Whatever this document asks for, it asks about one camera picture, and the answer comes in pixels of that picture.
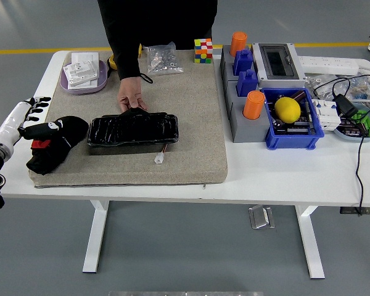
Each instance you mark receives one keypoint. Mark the dark circuit board in dish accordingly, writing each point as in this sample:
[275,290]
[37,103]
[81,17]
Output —
[353,129]

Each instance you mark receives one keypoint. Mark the brown cylinder part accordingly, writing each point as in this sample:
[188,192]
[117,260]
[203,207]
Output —
[298,95]

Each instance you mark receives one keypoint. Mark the silver metal bracket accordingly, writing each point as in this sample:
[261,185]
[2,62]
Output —
[261,217]

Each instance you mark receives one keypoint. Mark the colourful puzzle cube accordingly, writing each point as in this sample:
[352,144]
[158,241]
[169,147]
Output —
[203,50]

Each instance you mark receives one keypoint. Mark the green plastic part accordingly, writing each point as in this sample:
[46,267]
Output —
[369,124]

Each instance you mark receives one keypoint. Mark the person's right hand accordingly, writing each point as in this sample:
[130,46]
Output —
[129,92]

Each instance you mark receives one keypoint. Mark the yellow lemon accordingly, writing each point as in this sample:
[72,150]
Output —
[287,110]

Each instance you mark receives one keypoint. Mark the clear bag of blue parts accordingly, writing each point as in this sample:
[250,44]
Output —
[362,89]

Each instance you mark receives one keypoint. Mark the grey base block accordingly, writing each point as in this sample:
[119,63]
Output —
[227,72]
[225,55]
[231,94]
[249,131]

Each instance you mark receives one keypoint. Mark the blue square peg block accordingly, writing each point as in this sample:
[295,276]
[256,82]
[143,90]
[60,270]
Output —
[243,63]
[247,84]

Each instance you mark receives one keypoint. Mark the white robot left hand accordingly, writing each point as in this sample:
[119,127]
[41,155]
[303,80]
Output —
[10,123]

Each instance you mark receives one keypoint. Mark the orange cylinder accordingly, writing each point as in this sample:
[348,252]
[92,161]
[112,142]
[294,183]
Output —
[238,43]
[253,105]

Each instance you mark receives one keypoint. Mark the white power strip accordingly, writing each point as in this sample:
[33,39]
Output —
[327,64]

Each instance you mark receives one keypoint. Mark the black power adapter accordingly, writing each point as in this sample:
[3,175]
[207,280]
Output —
[345,106]

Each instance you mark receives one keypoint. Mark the person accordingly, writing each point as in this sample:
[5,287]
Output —
[172,18]

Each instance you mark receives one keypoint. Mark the purple oval tray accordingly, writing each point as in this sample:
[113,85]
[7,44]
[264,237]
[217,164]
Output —
[101,83]

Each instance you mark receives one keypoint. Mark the white table leg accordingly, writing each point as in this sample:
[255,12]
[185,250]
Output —
[311,243]
[95,237]

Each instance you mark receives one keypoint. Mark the white distribution box dark window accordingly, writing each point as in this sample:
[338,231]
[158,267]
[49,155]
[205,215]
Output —
[277,63]

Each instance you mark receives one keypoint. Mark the grey-brown mat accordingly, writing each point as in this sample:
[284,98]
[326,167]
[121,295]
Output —
[188,123]

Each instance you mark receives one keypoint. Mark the clear bag of white rings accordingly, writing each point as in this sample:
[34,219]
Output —
[319,84]

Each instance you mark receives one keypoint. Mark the silver machined metal block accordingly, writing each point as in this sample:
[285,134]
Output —
[80,72]

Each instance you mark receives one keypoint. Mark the blue plastic bin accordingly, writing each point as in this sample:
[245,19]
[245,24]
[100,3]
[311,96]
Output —
[293,142]

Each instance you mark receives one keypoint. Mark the white circuit breaker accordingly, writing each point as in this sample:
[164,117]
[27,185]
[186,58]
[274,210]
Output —
[327,117]

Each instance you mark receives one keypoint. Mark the clear bag of metal nuts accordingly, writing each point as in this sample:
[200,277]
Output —
[163,60]

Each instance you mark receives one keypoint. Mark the black panel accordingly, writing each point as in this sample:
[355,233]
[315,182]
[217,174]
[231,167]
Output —
[132,132]

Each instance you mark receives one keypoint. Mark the dark circuit board in bin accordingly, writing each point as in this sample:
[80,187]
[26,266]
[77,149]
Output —
[296,129]

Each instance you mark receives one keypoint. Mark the black desk control box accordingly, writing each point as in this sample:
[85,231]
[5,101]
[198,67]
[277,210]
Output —
[348,211]

